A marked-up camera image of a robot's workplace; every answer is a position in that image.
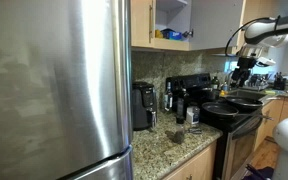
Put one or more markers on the black coffee maker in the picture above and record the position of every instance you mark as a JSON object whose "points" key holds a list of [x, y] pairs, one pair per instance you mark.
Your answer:
{"points": [[142, 100]]}

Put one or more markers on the small blue soap bottle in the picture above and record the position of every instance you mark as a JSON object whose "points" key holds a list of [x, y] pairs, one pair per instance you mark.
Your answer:
{"points": [[224, 87]]}

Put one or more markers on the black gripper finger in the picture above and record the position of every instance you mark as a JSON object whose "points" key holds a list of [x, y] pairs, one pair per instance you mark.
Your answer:
{"points": [[235, 81], [245, 80]]}

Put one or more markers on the clear glass bottle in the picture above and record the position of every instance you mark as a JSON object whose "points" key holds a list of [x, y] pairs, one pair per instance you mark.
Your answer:
{"points": [[168, 98]]}

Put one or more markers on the bright kitchen window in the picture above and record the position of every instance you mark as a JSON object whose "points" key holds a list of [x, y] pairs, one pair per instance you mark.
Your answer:
{"points": [[233, 66]]}

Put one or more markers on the yellow package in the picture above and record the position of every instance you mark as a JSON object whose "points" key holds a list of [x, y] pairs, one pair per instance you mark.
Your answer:
{"points": [[158, 34]]}

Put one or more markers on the stainless steel sink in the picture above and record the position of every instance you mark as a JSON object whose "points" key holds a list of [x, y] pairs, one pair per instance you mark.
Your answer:
{"points": [[247, 94]]}

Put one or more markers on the black frying pan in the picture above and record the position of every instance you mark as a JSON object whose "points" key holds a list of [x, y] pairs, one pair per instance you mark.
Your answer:
{"points": [[219, 110], [244, 101]]}

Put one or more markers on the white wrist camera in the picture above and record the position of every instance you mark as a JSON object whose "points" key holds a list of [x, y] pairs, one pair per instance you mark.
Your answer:
{"points": [[265, 61]]}

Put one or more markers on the light wood base cabinet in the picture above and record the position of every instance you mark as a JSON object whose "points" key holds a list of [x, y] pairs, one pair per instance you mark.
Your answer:
{"points": [[197, 165]]}

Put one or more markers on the dark green oil bottle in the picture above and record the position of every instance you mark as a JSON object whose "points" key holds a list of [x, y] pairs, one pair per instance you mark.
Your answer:
{"points": [[182, 105]]}

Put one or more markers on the wood upper cabinets beside hood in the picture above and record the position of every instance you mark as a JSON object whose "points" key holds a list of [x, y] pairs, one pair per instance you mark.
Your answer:
{"points": [[260, 8]]}

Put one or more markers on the yellow green sponge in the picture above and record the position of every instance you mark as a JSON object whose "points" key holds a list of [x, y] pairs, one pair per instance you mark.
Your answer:
{"points": [[269, 92]]}

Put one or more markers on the dish rack with dishes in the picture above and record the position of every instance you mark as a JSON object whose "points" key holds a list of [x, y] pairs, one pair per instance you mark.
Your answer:
{"points": [[259, 81]]}

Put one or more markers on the black utensil holder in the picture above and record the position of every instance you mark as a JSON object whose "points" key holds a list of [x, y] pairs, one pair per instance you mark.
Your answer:
{"points": [[279, 83]]}

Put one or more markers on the stainless steel refrigerator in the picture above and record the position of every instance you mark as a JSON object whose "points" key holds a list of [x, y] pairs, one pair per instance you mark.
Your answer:
{"points": [[50, 83]]}

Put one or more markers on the wood base cabinets under sink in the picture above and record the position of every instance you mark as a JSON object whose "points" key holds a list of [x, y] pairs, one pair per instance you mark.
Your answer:
{"points": [[272, 116]]}

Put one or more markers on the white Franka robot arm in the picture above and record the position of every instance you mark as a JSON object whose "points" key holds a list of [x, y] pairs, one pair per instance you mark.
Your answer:
{"points": [[267, 30]]}

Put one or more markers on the dark cooking pot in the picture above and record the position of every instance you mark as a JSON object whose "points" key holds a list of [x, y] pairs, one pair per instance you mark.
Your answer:
{"points": [[206, 94]]}

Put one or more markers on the dark purple floor clutter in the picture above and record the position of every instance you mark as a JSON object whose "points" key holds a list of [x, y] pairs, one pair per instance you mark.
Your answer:
{"points": [[259, 173]]}

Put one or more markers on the small glass jar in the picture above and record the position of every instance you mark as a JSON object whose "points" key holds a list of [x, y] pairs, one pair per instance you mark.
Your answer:
{"points": [[179, 133]]}

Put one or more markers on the blue zip bag box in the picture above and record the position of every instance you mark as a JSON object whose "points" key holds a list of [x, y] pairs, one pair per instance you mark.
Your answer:
{"points": [[173, 34]]}

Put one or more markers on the white salt container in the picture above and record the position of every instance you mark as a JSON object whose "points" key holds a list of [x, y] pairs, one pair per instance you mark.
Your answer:
{"points": [[193, 116]]}

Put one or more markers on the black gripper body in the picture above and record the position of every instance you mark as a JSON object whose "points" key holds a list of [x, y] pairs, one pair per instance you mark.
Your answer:
{"points": [[245, 66]]}

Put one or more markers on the black electric stove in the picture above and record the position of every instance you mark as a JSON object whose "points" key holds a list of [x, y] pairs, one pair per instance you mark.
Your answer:
{"points": [[240, 146]]}

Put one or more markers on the green glass bottle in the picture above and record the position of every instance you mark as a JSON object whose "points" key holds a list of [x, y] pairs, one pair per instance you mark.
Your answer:
{"points": [[215, 83]]}

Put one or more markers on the light wood upper cabinet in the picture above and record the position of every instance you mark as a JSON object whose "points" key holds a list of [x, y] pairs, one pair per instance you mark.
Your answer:
{"points": [[170, 44]]}

